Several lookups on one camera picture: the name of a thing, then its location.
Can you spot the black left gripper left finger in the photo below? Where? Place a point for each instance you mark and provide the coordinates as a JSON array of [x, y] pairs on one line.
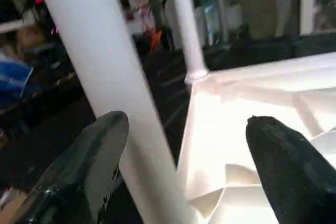
[[73, 177]]

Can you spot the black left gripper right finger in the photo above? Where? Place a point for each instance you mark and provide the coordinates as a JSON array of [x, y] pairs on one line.
[[294, 177]]

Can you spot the white plastic table top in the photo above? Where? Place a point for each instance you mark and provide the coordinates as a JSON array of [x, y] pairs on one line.
[[236, 124]]

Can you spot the white plastic table leg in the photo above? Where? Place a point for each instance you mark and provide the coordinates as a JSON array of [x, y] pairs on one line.
[[94, 35], [186, 24]]

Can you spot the black work mat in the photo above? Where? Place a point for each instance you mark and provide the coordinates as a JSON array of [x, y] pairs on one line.
[[31, 145]]

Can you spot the blue plastic bag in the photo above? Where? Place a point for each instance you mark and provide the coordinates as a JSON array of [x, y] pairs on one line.
[[13, 82]]

